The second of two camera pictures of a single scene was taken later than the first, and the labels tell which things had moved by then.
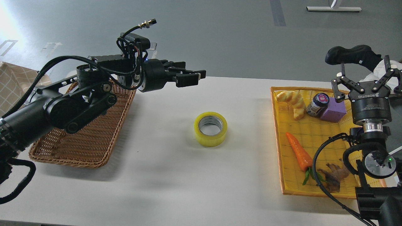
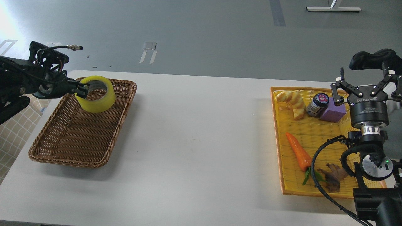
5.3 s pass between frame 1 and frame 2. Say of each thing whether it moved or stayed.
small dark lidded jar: stayed
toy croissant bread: stayed
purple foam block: stayed
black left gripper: moved
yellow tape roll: moved
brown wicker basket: stayed
